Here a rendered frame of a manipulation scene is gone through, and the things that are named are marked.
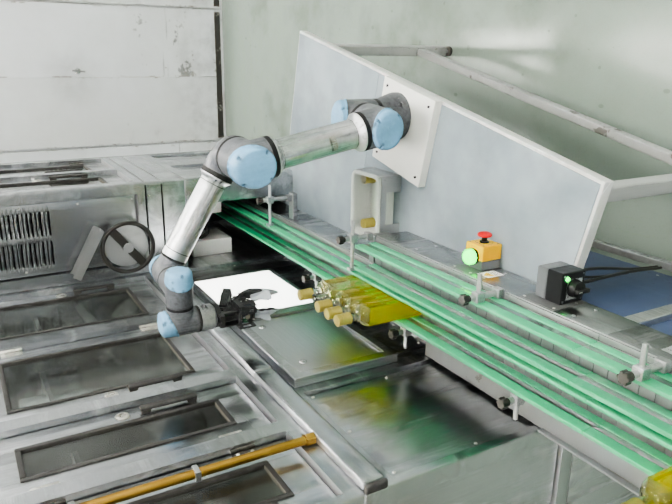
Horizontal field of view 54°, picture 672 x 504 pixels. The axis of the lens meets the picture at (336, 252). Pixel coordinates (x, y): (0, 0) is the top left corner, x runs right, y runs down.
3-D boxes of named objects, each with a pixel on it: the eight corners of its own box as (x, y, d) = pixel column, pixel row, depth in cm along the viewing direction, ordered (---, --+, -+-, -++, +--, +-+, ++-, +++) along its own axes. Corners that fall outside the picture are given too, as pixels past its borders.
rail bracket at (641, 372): (656, 365, 133) (612, 380, 127) (662, 331, 131) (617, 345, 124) (675, 373, 130) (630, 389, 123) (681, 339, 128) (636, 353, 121)
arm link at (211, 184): (214, 121, 190) (136, 270, 194) (228, 128, 181) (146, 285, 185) (246, 139, 197) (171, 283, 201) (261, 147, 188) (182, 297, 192)
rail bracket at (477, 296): (495, 294, 171) (455, 302, 165) (498, 266, 169) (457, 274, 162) (507, 298, 168) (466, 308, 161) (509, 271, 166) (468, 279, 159)
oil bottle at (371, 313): (410, 309, 205) (351, 322, 194) (411, 292, 203) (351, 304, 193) (422, 315, 200) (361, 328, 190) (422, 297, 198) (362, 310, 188)
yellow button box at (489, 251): (484, 260, 192) (464, 264, 188) (486, 235, 190) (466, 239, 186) (501, 267, 186) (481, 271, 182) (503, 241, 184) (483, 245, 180)
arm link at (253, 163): (379, 97, 202) (211, 141, 180) (408, 106, 190) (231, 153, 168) (382, 136, 207) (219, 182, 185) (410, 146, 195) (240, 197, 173)
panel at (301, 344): (270, 274, 271) (189, 288, 255) (270, 267, 270) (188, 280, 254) (397, 362, 197) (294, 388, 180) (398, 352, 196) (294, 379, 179)
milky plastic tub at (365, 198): (370, 227, 242) (349, 230, 238) (372, 166, 236) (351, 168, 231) (397, 239, 228) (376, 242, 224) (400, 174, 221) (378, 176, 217)
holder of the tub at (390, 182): (371, 241, 244) (353, 244, 240) (373, 167, 236) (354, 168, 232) (398, 253, 230) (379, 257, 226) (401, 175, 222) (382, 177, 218)
